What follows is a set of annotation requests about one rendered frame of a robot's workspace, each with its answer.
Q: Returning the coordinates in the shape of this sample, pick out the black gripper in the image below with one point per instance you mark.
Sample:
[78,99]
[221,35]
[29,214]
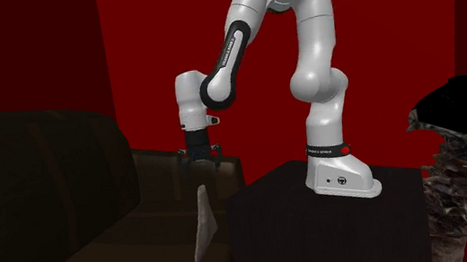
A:
[197,145]

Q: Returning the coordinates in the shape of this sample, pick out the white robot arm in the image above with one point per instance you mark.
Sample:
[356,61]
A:
[314,51]

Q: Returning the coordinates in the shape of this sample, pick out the pale grey flat wedge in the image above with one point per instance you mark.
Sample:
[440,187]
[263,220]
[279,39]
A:
[203,224]

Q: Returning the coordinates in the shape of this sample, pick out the dark robot stand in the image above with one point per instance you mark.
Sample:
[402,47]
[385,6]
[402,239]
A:
[316,235]

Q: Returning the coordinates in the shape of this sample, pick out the dark brown sofa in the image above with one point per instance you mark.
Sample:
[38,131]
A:
[46,191]

